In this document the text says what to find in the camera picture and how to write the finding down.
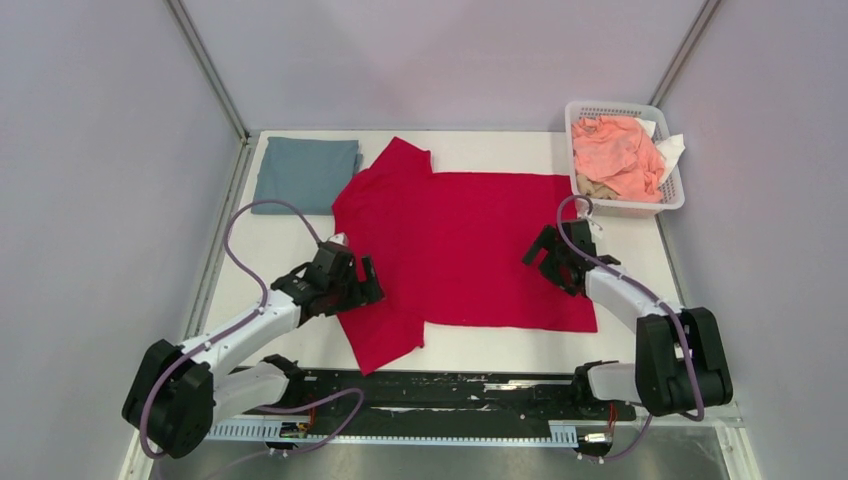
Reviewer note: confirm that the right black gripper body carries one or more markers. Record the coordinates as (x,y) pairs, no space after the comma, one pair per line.
(560,255)

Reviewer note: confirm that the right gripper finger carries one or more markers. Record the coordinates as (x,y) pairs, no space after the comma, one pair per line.
(547,241)
(565,277)

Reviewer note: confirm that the white t shirt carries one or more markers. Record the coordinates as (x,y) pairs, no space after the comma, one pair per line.
(671,148)

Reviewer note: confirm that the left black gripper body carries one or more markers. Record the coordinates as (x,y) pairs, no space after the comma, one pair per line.
(341,288)

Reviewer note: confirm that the folded blue grey t shirt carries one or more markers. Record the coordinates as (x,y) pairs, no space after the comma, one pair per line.
(306,173)

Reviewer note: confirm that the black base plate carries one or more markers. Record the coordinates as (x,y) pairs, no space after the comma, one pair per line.
(397,403)

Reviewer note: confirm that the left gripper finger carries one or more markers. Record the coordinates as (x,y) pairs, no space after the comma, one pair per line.
(345,302)
(370,287)

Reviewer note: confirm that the beige t shirt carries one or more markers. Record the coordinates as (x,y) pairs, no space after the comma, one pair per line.
(595,190)

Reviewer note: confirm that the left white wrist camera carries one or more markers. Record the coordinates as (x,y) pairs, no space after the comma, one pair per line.
(339,239)

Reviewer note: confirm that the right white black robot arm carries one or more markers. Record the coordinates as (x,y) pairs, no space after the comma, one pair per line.
(680,365)

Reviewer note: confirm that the peach pink t shirt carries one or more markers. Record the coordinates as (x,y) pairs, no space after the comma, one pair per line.
(616,151)

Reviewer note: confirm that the white plastic laundry basket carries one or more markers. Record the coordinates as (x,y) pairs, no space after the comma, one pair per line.
(673,195)

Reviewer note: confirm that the white slotted cable duct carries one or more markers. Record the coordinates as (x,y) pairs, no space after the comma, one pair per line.
(269,431)

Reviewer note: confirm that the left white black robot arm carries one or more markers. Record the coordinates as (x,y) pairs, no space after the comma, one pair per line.
(181,391)

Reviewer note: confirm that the red t shirt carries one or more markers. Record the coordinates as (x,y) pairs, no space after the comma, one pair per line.
(448,249)

